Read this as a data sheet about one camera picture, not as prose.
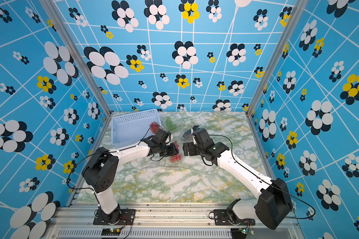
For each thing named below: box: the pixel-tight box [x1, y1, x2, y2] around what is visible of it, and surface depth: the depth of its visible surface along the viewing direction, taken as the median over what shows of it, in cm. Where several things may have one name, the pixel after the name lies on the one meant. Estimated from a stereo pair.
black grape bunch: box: [182, 128, 193, 139], surface depth 104 cm
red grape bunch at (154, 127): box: [149, 120, 161, 134], surface depth 110 cm
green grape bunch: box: [165, 117, 178, 131], surface depth 111 cm
